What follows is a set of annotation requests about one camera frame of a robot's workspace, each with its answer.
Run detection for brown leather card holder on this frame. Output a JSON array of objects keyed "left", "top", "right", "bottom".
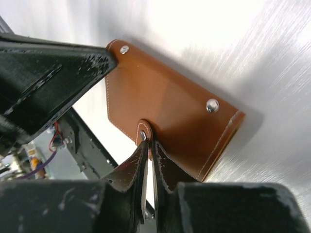
[{"left": 105, "top": 39, "right": 245, "bottom": 181}]

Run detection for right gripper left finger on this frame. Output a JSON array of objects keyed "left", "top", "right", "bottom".
[{"left": 99, "top": 141, "right": 149, "bottom": 233}]

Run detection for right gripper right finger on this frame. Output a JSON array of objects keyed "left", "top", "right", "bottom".
[{"left": 152, "top": 140, "right": 192, "bottom": 233}]

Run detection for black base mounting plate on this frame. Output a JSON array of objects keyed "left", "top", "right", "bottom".
[{"left": 58, "top": 108, "right": 156, "bottom": 220}]

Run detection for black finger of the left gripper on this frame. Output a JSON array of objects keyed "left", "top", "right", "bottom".
[{"left": 0, "top": 33, "right": 118, "bottom": 143}]

